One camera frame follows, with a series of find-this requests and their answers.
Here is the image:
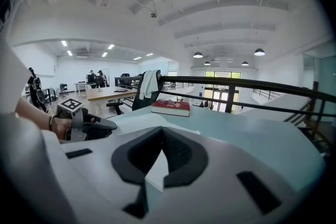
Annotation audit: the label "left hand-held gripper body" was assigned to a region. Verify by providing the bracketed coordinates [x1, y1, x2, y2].
[56, 98, 89, 143]

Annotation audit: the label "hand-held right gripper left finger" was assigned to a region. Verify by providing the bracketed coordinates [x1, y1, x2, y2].
[41, 125, 165, 224]

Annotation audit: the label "black office chair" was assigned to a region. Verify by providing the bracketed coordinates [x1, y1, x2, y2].
[106, 69, 162, 116]

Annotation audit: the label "person's left forearm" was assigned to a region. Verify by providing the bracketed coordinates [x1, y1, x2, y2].
[14, 96, 53, 131]

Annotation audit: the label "person's left hand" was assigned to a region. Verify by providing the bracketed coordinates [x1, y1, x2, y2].
[51, 117, 73, 142]

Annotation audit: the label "red hardcover book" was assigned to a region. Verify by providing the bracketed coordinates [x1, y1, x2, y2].
[151, 99, 191, 118]

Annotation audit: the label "light wooden desk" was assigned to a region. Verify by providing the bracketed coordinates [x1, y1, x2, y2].
[86, 86, 139, 102]

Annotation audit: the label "glass entrance doors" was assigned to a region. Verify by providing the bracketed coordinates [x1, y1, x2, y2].
[204, 70, 242, 111]

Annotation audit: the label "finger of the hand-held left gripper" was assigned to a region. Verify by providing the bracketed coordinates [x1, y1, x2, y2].
[87, 113, 118, 131]
[86, 126, 113, 141]

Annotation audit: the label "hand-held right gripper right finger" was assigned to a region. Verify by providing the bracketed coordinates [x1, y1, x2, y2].
[146, 125, 312, 224]

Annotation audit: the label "person's white printed shirt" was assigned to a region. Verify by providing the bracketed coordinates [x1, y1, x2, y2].
[0, 0, 33, 119]

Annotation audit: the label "white garment on chair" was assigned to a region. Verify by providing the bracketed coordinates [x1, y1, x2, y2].
[138, 69, 162, 101]

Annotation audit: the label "black metal railing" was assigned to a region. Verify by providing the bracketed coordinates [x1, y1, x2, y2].
[114, 74, 336, 124]

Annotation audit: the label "group of ceiling light panels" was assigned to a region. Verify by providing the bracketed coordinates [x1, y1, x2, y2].
[60, 39, 154, 61]

